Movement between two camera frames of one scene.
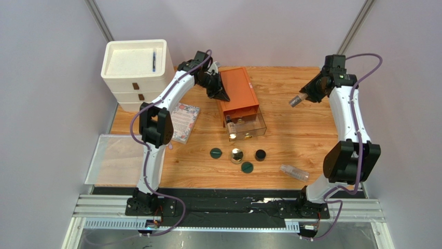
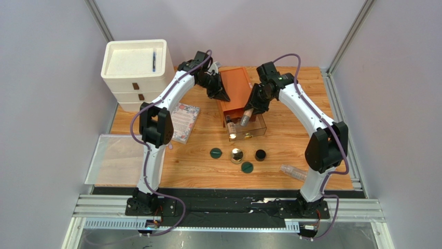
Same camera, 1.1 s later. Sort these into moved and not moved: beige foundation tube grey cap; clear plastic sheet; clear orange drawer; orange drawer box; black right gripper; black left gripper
Moved: black right gripper; beige foundation tube grey cap
Not moved: orange drawer box; clear orange drawer; black left gripper; clear plastic sheet
